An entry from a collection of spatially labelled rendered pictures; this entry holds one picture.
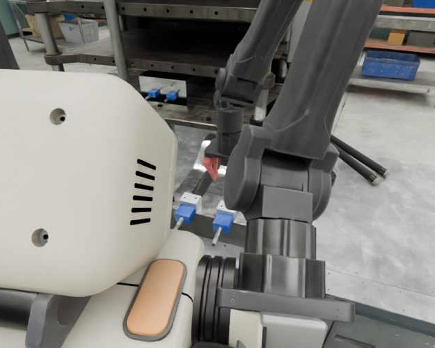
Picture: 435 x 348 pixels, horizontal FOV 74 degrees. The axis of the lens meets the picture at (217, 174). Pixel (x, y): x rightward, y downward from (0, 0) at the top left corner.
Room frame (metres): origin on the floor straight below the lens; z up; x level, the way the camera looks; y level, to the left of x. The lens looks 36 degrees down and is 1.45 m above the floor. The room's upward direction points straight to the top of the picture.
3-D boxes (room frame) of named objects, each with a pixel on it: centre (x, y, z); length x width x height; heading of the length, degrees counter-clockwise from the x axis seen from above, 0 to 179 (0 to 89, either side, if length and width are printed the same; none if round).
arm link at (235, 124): (0.57, -0.03, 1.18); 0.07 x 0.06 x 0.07; 5
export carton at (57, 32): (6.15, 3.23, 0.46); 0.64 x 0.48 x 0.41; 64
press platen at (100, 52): (1.83, 0.22, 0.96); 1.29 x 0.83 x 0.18; 71
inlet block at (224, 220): (0.53, -0.01, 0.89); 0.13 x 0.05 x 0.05; 161
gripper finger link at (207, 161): (0.57, -0.01, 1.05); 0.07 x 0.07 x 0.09; 71
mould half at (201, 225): (0.80, -0.05, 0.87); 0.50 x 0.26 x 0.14; 161
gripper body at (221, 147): (0.57, -0.03, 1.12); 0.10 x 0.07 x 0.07; 71
